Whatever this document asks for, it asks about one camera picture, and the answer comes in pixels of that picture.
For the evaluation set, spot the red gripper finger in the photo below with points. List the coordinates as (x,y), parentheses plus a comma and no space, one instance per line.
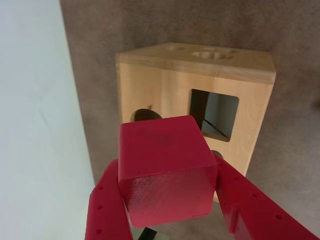
(107,215)
(255,212)

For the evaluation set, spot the red cube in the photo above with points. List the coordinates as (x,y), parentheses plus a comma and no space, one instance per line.
(165,162)

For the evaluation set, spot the wooden shape sorter box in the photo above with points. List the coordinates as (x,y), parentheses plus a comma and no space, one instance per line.
(162,95)

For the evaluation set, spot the black vertical post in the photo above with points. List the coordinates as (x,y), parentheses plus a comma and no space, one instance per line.
(148,235)

